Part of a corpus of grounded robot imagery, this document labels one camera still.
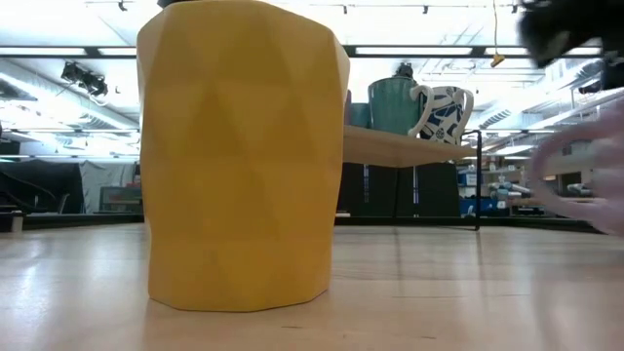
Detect black ceiling spotlight cluster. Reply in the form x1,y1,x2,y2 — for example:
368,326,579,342
59,61,109,98

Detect yellow hanging cord plug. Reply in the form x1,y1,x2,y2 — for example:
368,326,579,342
489,0,507,69

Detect teal mug white handle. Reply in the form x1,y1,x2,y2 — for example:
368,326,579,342
367,76,436,138

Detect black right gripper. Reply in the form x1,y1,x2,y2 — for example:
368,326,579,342
517,0,624,68

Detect black room partition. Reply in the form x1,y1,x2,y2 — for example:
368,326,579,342
335,163,462,219

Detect grey low cabinet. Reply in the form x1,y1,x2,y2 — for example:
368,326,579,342
99,186,143,215

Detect black overhead camera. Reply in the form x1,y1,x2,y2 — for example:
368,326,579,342
393,61,416,81

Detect yellow faceted mug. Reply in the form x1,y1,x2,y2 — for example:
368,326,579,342
136,0,351,313

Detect wooden shelf black legs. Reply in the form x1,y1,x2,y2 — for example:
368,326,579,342
342,124,485,232

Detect white blue patterned mug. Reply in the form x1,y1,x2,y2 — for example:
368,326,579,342
417,85,476,146

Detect grey cloth cover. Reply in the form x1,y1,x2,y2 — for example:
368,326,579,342
79,160,143,215

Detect blue storage bins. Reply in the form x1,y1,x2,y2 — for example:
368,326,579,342
456,170,511,216

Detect black backdrop curtain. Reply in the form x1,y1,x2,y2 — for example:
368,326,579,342
0,159,84,215

